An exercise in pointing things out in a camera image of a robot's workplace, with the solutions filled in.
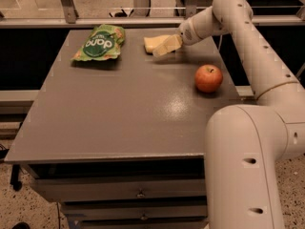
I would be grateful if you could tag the grey drawer cabinet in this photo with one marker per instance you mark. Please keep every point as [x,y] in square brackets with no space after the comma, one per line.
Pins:
[135,116]

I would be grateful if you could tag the drawer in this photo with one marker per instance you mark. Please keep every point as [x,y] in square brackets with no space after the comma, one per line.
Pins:
[150,210]
[117,188]

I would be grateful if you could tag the grey metal rail frame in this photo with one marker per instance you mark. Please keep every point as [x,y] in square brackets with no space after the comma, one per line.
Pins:
[19,14]

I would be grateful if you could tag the green snack bag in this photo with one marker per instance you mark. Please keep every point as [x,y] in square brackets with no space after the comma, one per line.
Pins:
[104,43]

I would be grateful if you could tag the yellow sponge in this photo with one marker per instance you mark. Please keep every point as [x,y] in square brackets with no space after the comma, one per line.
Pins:
[150,43]

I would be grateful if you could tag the top drawer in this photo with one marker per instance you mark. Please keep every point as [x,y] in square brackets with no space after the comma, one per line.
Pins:
[117,188]

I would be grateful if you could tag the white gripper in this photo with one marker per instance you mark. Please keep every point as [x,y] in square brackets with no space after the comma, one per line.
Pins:
[187,33]

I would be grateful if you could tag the red apple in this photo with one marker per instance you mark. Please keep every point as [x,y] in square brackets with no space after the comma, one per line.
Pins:
[208,79]

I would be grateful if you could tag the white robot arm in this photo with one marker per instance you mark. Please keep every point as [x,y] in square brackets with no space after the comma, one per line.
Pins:
[243,142]

